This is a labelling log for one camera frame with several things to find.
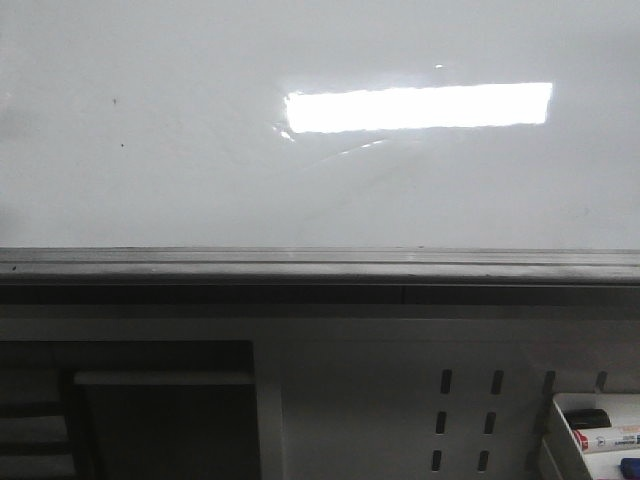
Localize white glossy whiteboard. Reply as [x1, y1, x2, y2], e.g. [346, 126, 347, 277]
[1, 1, 639, 249]

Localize white slotted pegboard panel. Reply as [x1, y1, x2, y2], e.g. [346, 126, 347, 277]
[253, 319, 639, 479]

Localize white marker tray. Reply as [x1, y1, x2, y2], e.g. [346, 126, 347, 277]
[540, 393, 639, 479]

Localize red capped white marker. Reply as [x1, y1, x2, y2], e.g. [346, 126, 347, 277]
[572, 425, 639, 454]

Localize blue capped marker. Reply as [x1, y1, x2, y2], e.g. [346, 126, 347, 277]
[620, 457, 640, 480]

